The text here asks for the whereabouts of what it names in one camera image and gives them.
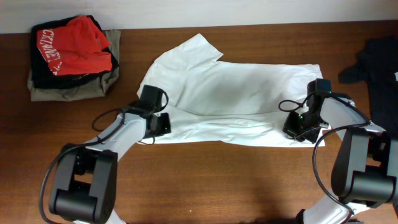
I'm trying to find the khaki folded garment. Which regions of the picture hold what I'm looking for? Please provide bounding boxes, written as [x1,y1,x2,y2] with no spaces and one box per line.
[27,30,121,101]

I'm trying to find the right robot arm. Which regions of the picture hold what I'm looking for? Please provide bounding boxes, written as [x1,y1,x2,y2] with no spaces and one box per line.
[284,91,397,223]

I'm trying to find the white t-shirt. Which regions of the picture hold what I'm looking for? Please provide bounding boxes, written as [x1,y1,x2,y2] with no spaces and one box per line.
[142,34,322,147]

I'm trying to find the red folded shirt white lettering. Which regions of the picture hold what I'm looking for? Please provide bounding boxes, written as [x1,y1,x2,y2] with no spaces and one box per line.
[36,16,113,77]

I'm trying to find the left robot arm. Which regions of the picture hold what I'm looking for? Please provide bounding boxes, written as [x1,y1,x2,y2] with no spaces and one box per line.
[49,112,171,223]

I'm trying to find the black folded shirt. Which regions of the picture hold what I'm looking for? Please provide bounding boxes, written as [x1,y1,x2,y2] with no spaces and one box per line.
[29,15,119,89]

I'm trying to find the black garment at right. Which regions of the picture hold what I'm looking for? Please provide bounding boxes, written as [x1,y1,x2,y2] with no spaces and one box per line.
[338,36,397,138]

